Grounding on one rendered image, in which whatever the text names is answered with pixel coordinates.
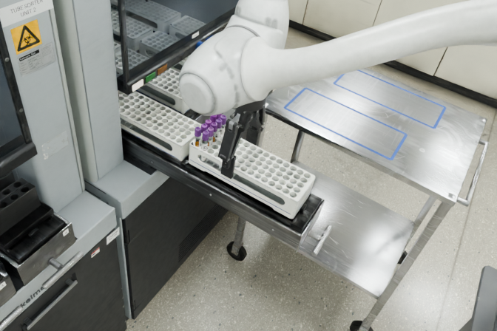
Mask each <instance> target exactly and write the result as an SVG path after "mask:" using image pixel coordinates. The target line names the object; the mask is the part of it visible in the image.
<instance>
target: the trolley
mask: <svg viewBox="0 0 497 331"><path fill-rule="evenodd" d="M268 115H270V116H272V117H274V118H276V119H278V120H280V121H282V122H284V123H286V124H288V125H290V126H292V127H294V128H295V129H298V130H299V131H298V134H297V139H296V143H295V145H294V150H293V153H292V156H291V161H290V163H291V164H293V165H295V166H297V167H299V168H301V169H303V170H305V171H307V172H309V173H311V174H313V175H314V176H315V177H316V178H315V181H314V184H313V186H312V189H311V193H312V194H314V195H316V196H318V197H320V198H322V199H324V200H325V202H324V204H323V207H322V210H321V212H320V215H319V218H318V219H317V221H316V222H315V224H314V226H313V227H312V229H311V231H313V232H314V233H316V234H318V235H320V236H321V235H322V233H323V232H324V230H325V229H326V227H327V225H331V226H332V229H331V232H330V233H329V235H328V237H327V239H326V240H325V242H324V243H323V245H322V247H321V248H320V250H319V252H318V254H317V255H316V256H312V255H311V251H312V250H313V249H314V247H315V245H316V243H317V242H318V241H317V240H315V239H313V238H311V237H310V236H307V237H306V238H305V240H304V241H303V243H302V244H301V246H300V248H299V250H298V251H297V252H299V253H301V254H302V255H304V256H306V257H307V258H309V259H310V260H312V261H314V262H316V263H317V264H319V265H321V266H322V267H324V268H325V269H327V270H329V271H331V272H332V273H334V274H335V275H337V276H338V277H340V278H342V279H344V280H346V281H347V282H349V283H350V284H352V285H353V286H355V287H357V288H359V289H360V290H362V291H363V292H365V293H367V294H368V295H370V296H372V297H374V298H375V299H377V302H376V303H375V305H374V306H373V308H372V309H371V311H370V312H369V314H368V316H367V317H366V318H364V320H363V321H359V320H357V321H352V323H351V325H350V331H373V329H372V328H371V325H372V323H373V321H374V320H375V318H376V317H377V316H378V314H379V313H380V311H381V310H382V308H383V307H384V306H385V304H386V302H387V301H388V299H389V298H390V297H391V295H392V294H393V292H394V290H395V289H396V288H397V286H398V285H399V283H400V282H401V280H402V279H403V278H404V276H405V274H406V273H407V272H408V271H409V269H410V267H411V266H412V264H413V263H414V262H415V260H416V258H417V257H418V255H419V254H420V253H421V252H422V250H423V248H424V247H425V245H426V244H427V242H428V241H429V239H430V238H431V236H432V235H433V234H434V232H435V231H436V229H437V228H438V226H439V225H440V223H441V222H442V220H443V219H444V218H445V216H446V215H447V213H448V211H449V210H450V209H451V207H453V206H454V205H455V204H456V203H457V202H458V203H460V204H462V205H464V206H466V207H468V206H469V204H470V200H471V197H472V195H473V191H474V188H475V186H476V183H477V180H478V178H479V174H480V171H481V167H482V165H483V162H484V158H485V156H486V154H487V150H488V148H489V145H490V143H489V142H487V141H486V140H482V139H481V135H482V132H483V130H484V127H485V124H486V122H487V118H485V117H482V116H480V115H477V114H475V113H472V112H470V111H467V110H466V109H463V108H461V107H458V106H456V105H453V104H451V103H448V102H447V101H444V100H442V99H439V98H437V97H434V96H432V95H429V94H428V93H425V92H423V91H420V90H418V89H415V88H413V87H411V86H408V85H406V84H404V83H401V82H399V81H396V80H394V79H392V78H389V77H387V76H385V75H382V74H380V73H378V72H375V71H373V70H371V69H368V68H364V69H359V70H356V71H353V72H348V73H345V74H342V75H338V76H334V77H331V78H326V79H323V80H320V81H315V82H311V83H304V84H300V85H296V86H287V87H281V88H277V89H275V90H274V91H273V92H272V93H271V94H270V95H269V96H268V97H267V100H266V116H265V124H264V125H261V127H263V128H264V130H263V132H260V133H259V137H258V141H257V146H258V147H260V148H261V145H262V141H263V135H264V131H265V127H266V121H267V117H268ZM305 134H308V135H310V136H312V137H314V138H316V139H318V140H320V141H322V142H324V143H326V144H328V145H330V146H332V147H334V148H336V149H338V150H340V151H342V152H344V153H346V154H348V155H350V156H352V157H354V158H356V159H358V160H360V161H362V162H364V163H366V164H368V165H370V166H372V167H374V168H376V169H378V170H380V171H382V172H384V173H386V174H388V175H390V176H392V177H394V178H396V179H398V180H400V181H402V182H404V183H406V184H408V185H410V186H412V187H414V188H416V189H418V190H420V191H422V192H424V193H426V194H428V195H430V196H429V198H428V199H427V202H426V203H425V204H424V206H423V208H422V209H421V211H420V212H419V214H418V216H417V218H416V219H415V221H414V222H413V221H411V220H409V219H408V218H406V217H404V216H402V215H400V214H398V213H396V212H394V211H392V210H391V209H389V208H386V207H385V206H383V205H380V204H379V203H378V202H375V201H373V200H372V199H369V198H367V197H366V196H364V195H362V194H360V193H358V192H356V191H354V190H353V189H351V188H349V187H347V186H345V185H343V184H341V183H339V182H337V181H336V180H333V179H331V178H330V177H327V176H325V175H324V174H322V173H320V172H318V171H316V170H314V169H313V168H311V167H309V166H307V165H305V164H303V163H301V162H299V161H298V157H299V154H300V149H301V147H302V142H303V139H304V136H305ZM478 144H481V145H483V146H484V148H483V151H482V153H481V157H480V159H479V163H478V165H477V168H476V171H475V174H474V176H473V180H472V182H471V184H470V188H469V191H468V192H467V196H466V199H463V198H461V197H459V194H460V191H461V189H462V186H463V183H464V180H465V177H466V176H467V172H468V170H469V167H470V164H471V162H472V159H473V156H474V154H475V152H476V148H477V146H478ZM436 199H438V200H440V201H442V202H441V203H440V205H439V207H438V208H437V209H436V211H435V213H434V214H433V215H432V217H431V218H430V220H429V222H428V223H427V225H426V226H425V228H424V230H423V231H422V232H421V234H420V235H419V238H418V239H417V240H416V242H415V243H414V245H413V247H412V248H411V249H410V251H409V253H407V252H406V251H405V248H406V247H407V245H408V243H409V242H410V240H411V239H412V237H413V235H414V234H415V232H416V231H417V229H418V228H419V226H420V225H421V223H422V221H423V220H424V218H425V217H426V215H427V213H428V212H429V210H430V209H431V207H432V206H433V204H434V202H435V201H436ZM246 221H247V220H245V219H243V218H241V217H240V216H239V218H238V223H237V230H236V234H235V239H234V242H230V243H229V244H228V245H227V247H226V249H227V251H228V253H229V255H230V256H231V257H232V258H233V259H235V260H237V261H243V260H244V259H245V258H246V256H247V252H246V249H245V248H244V247H243V241H242V240H243V234H244V230H245V226H246ZM397 264H400V266H399V268H398V270H397V271H396V272H395V274H394V275H393V272H394V270H395V268H396V265H397ZM392 275H393V277H392V279H391V276H392Z"/></svg>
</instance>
